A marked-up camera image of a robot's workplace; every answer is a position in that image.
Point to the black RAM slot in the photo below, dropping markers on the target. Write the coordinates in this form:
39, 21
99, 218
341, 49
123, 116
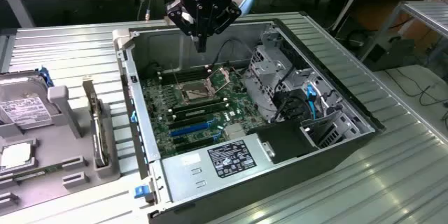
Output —
186, 80
186, 71
198, 117
186, 74
198, 113
197, 109
197, 106
186, 77

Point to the CPU socket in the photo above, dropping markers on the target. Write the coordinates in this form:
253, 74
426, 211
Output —
198, 93

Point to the metal socket cover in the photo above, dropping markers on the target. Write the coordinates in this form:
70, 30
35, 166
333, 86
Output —
222, 69

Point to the grey parts rack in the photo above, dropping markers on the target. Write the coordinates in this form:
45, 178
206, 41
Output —
46, 145

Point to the Nvidia graphics card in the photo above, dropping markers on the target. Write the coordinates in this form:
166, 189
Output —
98, 129

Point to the thin metal locking lever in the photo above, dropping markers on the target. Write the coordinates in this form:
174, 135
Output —
177, 79

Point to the blue case latch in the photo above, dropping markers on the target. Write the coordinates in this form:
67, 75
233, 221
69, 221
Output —
141, 192

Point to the open metal PC case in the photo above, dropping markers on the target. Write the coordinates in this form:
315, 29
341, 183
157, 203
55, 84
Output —
158, 45

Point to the silver power supply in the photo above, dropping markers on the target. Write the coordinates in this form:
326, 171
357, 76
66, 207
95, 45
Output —
186, 171

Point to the hard disk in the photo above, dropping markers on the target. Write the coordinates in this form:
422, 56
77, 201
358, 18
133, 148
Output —
25, 108

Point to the metal disk bay cage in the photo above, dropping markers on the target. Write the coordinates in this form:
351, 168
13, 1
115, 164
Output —
270, 69

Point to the green motherboard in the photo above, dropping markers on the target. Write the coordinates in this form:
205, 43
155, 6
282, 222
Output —
238, 103

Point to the blue disk carrier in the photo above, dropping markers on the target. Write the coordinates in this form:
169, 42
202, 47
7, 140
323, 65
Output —
46, 77

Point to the metal slat side table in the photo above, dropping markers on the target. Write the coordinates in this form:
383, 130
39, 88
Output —
431, 14

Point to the green RAM stick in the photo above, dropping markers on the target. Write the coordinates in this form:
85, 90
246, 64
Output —
39, 171

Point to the CPU chip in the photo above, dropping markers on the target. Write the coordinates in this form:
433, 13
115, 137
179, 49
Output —
15, 155

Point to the long black expansion slot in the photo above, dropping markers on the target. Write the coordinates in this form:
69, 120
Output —
197, 146
193, 122

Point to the blue expansion slot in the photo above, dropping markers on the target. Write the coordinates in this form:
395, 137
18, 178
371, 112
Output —
191, 129

